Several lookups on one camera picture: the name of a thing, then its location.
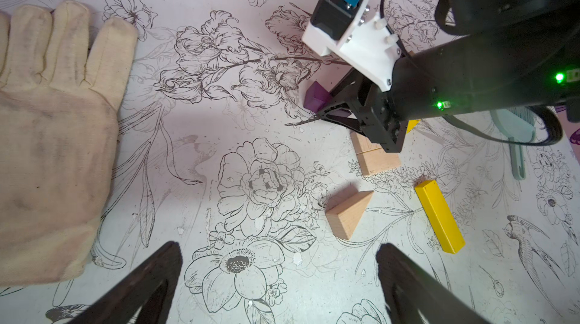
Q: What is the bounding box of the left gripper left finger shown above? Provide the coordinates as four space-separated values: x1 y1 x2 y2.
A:
71 241 183 323

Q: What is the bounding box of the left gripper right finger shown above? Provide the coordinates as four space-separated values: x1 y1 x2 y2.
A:
376 243 487 323

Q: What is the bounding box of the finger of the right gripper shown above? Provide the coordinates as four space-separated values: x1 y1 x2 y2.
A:
285 70 363 126
324 114 362 133

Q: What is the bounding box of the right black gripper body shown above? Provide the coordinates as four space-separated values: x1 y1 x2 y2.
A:
316 69 411 153

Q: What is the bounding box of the purple triangle block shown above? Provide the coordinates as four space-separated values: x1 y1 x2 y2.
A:
303 81 333 113

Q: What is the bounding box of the square natural wood block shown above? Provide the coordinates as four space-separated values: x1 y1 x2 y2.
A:
350 131 401 177

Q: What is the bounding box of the yellow bar block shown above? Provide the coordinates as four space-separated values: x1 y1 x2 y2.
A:
415 180 465 254
406 120 420 133

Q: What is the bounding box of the natural wood triangle block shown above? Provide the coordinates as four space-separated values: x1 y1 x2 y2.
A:
326 190 374 240

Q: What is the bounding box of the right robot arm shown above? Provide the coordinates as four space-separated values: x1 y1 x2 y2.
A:
302 0 579 153

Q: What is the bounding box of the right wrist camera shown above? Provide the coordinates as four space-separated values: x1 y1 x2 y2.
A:
301 0 401 92

